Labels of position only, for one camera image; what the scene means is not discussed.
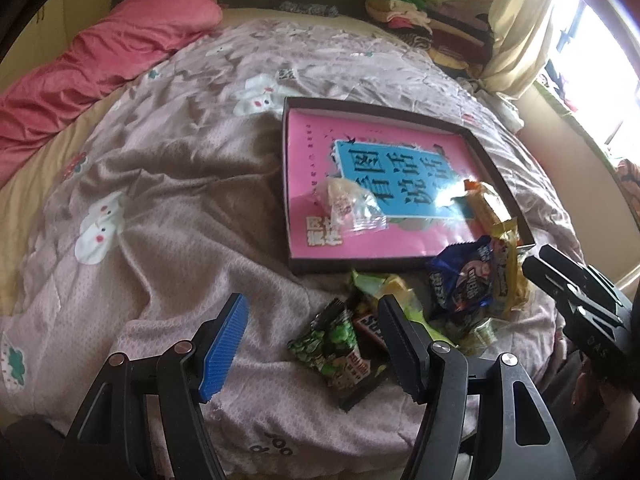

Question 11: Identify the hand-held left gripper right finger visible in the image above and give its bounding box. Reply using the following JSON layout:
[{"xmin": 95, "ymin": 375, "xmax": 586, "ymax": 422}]
[{"xmin": 377, "ymin": 294, "xmax": 576, "ymax": 480}]

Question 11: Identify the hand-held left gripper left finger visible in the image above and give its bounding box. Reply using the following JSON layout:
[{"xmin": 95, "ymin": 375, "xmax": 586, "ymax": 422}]
[{"xmin": 52, "ymin": 292, "xmax": 251, "ymax": 480}]

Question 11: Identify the orange patterned cloth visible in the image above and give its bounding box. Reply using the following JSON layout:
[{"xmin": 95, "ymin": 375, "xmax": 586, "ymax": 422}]
[{"xmin": 612, "ymin": 160, "xmax": 640, "ymax": 211}]

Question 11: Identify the pile of folded clothes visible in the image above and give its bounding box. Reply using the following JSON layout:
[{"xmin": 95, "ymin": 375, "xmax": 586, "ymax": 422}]
[{"xmin": 365, "ymin": 0, "xmax": 496, "ymax": 81}]

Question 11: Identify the person's right hand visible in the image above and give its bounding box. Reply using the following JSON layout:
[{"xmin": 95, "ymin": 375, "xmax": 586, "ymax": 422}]
[{"xmin": 560, "ymin": 340, "xmax": 606, "ymax": 413}]

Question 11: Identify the green pea snack packet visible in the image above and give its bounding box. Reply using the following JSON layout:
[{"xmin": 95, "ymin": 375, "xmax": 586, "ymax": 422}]
[{"xmin": 287, "ymin": 299, "xmax": 373, "ymax": 393}]

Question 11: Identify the dark patterned cloth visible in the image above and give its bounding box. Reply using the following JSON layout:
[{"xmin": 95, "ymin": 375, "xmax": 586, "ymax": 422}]
[{"xmin": 277, "ymin": 1, "xmax": 343, "ymax": 17}]

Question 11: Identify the green cake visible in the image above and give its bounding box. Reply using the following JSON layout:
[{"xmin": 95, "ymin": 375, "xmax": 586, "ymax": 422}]
[{"xmin": 350, "ymin": 270, "xmax": 426, "ymax": 321}]

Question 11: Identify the pink blanket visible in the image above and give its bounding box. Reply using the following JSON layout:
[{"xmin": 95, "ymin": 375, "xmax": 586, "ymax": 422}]
[{"xmin": 0, "ymin": 0, "xmax": 223, "ymax": 186}]

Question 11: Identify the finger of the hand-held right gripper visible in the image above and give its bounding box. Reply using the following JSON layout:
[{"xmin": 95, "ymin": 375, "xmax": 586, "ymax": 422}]
[
  {"xmin": 539, "ymin": 244, "xmax": 633, "ymax": 306},
  {"xmin": 521, "ymin": 256, "xmax": 626, "ymax": 333}
]

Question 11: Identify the printed lilac quilt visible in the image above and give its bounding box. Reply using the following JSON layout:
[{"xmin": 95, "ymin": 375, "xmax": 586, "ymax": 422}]
[{"xmin": 0, "ymin": 17, "xmax": 586, "ymax": 480}]

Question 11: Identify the window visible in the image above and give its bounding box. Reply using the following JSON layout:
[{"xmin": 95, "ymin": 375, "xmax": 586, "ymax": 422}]
[{"xmin": 535, "ymin": 0, "xmax": 640, "ymax": 171}]

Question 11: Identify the yellow snack packet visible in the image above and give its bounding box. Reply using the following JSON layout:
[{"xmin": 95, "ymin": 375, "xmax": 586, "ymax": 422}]
[{"xmin": 487, "ymin": 217, "xmax": 531, "ymax": 311}]

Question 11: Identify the brown chocolate bar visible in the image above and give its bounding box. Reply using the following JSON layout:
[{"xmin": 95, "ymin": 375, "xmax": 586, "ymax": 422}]
[{"xmin": 337, "ymin": 312, "xmax": 393, "ymax": 413}]

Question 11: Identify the blue snack packet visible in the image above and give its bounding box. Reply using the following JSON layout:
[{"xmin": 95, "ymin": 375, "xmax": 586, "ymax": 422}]
[{"xmin": 426, "ymin": 235, "xmax": 496, "ymax": 318}]

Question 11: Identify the clear pastry packet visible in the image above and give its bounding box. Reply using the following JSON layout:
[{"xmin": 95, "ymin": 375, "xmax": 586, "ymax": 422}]
[{"xmin": 320, "ymin": 176, "xmax": 387, "ymax": 235}]

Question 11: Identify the white crumpled cloth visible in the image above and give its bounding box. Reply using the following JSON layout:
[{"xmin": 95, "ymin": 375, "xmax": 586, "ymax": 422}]
[{"xmin": 475, "ymin": 90, "xmax": 521, "ymax": 131}]

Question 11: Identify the cream curtain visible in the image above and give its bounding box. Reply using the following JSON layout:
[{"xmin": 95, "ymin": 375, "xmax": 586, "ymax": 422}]
[{"xmin": 480, "ymin": 0, "xmax": 571, "ymax": 98}]

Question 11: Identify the pink tray with blue label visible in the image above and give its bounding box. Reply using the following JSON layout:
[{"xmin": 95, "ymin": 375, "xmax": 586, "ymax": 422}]
[{"xmin": 280, "ymin": 96, "xmax": 537, "ymax": 276}]

